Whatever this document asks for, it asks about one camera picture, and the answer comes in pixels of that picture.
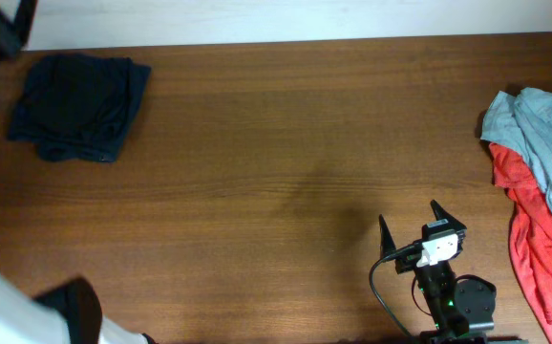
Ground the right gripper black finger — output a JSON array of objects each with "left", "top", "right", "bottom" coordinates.
[
  {"left": 430, "top": 200, "right": 460, "bottom": 225},
  {"left": 378, "top": 214, "right": 396, "bottom": 258}
]

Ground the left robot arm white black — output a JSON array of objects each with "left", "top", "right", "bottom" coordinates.
[{"left": 0, "top": 1, "right": 154, "bottom": 344}]

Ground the red mesh shirt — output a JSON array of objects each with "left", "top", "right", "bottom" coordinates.
[{"left": 485, "top": 140, "right": 552, "bottom": 343}]

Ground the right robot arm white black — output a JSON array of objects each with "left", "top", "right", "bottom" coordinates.
[{"left": 369, "top": 200, "right": 497, "bottom": 343}]

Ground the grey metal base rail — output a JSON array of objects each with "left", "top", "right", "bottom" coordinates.
[{"left": 471, "top": 337, "right": 529, "bottom": 344}]

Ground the folded navy blue garment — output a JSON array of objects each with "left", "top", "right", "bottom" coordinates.
[{"left": 7, "top": 55, "right": 152, "bottom": 163}]

